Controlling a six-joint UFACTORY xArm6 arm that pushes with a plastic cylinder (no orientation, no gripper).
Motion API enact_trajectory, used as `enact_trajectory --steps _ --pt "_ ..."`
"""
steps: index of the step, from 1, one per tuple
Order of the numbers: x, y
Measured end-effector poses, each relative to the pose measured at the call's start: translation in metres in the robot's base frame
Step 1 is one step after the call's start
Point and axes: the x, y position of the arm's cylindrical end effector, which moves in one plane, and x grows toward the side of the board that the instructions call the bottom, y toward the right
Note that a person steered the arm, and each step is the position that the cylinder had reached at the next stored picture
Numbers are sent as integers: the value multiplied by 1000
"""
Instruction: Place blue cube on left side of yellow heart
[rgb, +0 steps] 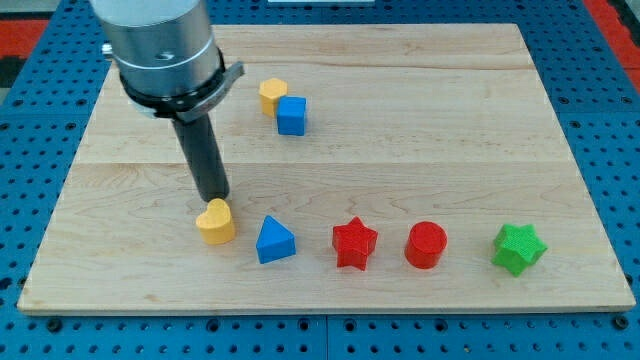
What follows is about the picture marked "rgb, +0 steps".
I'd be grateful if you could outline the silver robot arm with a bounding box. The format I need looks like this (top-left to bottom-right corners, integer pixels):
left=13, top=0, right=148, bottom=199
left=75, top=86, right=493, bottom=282
left=90, top=0, right=244, bottom=123

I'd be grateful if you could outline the blue cube block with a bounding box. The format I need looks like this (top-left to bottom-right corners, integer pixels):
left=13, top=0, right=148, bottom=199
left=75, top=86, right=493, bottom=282
left=276, top=96, right=307, bottom=136

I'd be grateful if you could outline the yellow heart block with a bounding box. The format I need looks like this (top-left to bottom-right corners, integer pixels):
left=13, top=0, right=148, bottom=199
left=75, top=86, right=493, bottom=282
left=195, top=198, right=236, bottom=245

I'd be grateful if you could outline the wooden board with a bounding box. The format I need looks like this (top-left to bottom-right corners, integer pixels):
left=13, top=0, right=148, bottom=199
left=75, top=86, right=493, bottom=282
left=18, top=24, right=635, bottom=316

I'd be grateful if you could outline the red star block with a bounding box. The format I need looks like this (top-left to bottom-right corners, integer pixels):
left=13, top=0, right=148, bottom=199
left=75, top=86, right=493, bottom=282
left=332, top=217, right=378, bottom=271

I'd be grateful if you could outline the blue triangle block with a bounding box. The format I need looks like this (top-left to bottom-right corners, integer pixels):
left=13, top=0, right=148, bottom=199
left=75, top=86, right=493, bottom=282
left=256, top=215, right=296, bottom=264

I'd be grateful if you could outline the yellow hexagon block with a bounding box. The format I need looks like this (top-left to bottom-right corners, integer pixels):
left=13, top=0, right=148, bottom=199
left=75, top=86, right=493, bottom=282
left=259, top=78, right=288, bottom=117

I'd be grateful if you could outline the red cylinder block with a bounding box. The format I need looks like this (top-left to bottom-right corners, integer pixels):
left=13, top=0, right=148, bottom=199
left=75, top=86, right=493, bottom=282
left=404, top=221, right=448, bottom=269

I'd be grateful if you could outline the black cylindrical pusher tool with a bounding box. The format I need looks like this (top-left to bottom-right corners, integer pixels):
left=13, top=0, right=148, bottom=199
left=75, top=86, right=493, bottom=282
left=172, top=115, right=230, bottom=202

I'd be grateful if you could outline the green star block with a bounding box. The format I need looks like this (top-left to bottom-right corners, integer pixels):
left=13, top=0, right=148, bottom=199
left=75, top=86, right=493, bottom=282
left=491, top=224, right=548, bottom=277

